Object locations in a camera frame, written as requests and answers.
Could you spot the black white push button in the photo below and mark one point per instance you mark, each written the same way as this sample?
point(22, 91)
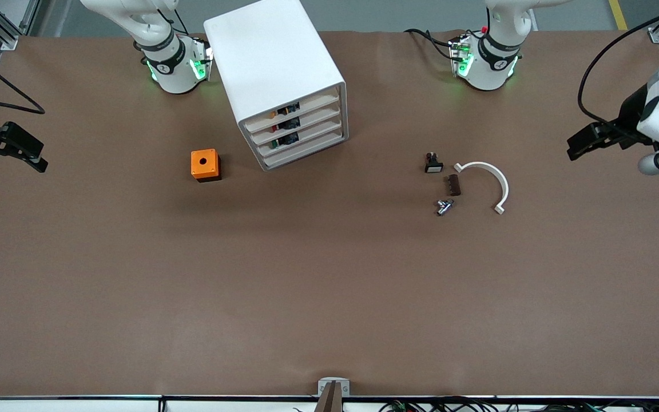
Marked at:
point(433, 163)

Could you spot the white curved plastic bracket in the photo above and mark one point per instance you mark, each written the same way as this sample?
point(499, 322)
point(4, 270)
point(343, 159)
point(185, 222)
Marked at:
point(498, 177)

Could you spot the green push button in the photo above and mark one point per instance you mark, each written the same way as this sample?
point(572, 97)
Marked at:
point(285, 141)

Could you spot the orange black button part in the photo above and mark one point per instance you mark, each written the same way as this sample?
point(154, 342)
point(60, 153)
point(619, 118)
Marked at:
point(286, 110)

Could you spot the red black button part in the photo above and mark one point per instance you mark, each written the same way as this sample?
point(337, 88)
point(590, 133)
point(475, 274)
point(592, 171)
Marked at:
point(286, 123)

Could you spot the white table edge rail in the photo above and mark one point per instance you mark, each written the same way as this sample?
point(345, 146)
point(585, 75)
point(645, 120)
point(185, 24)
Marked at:
point(78, 403)

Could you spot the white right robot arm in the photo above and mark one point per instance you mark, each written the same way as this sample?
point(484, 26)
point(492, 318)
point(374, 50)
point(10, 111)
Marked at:
point(169, 63)

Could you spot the brown terminal block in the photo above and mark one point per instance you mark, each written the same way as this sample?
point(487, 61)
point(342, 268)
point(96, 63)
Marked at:
point(453, 185)

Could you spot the silver key switch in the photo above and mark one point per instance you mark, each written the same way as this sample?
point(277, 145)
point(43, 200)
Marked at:
point(444, 206)

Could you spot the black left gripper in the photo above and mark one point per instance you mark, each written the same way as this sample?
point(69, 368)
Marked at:
point(630, 114)

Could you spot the orange button box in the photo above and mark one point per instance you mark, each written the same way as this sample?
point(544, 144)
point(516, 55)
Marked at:
point(205, 165)

